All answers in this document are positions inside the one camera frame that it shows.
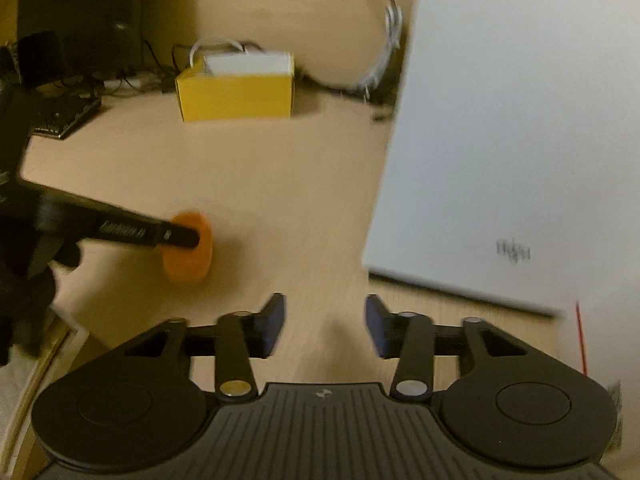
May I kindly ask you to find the white looped cable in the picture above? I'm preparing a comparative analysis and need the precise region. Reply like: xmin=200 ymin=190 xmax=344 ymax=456
xmin=189 ymin=36 xmax=247 ymax=69

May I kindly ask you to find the white power strip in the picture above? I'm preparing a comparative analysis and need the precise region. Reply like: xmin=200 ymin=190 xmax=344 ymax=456
xmin=101 ymin=75 xmax=147 ymax=89

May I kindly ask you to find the white small box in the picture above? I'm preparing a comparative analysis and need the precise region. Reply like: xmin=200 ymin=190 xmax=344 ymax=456
xmin=202 ymin=51 xmax=295 ymax=77

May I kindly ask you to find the black monitor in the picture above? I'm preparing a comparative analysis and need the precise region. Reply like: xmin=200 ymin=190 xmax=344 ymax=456
xmin=17 ymin=0 xmax=147 ymax=82

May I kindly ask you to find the white cable bundle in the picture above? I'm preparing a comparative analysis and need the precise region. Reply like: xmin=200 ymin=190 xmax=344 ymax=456
xmin=345 ymin=0 xmax=404 ymax=97

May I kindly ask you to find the yellow cardboard box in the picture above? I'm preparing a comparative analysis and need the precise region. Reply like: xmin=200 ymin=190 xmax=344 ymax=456
xmin=175 ymin=57 xmax=296 ymax=122

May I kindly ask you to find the black cable tangle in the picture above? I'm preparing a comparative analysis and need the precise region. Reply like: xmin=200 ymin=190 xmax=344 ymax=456
xmin=60 ymin=39 xmax=177 ymax=95
xmin=299 ymin=72 xmax=397 ymax=122

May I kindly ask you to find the orange donut toy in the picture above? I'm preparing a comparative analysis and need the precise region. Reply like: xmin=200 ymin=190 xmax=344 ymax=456
xmin=161 ymin=211 xmax=214 ymax=286

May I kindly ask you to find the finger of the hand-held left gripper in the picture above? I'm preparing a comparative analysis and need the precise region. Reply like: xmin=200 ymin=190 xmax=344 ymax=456
xmin=20 ymin=179 xmax=202 ymax=251

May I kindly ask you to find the white leaflet red print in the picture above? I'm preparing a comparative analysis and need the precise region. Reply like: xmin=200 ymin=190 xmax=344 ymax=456
xmin=555 ymin=210 xmax=640 ymax=392

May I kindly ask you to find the black keyboard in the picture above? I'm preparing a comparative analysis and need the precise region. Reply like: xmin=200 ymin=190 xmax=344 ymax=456
xmin=32 ymin=92 xmax=104 ymax=140

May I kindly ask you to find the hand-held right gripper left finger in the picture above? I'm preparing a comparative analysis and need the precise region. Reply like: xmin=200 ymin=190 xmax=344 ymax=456
xmin=120 ymin=292 xmax=288 ymax=402

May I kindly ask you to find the white computer case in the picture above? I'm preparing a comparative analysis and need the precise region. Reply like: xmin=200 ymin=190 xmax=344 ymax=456
xmin=362 ymin=0 xmax=581 ymax=319

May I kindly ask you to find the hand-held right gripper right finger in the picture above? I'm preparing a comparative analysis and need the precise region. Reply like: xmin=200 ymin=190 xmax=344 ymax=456
xmin=364 ymin=293 xmax=532 ymax=402

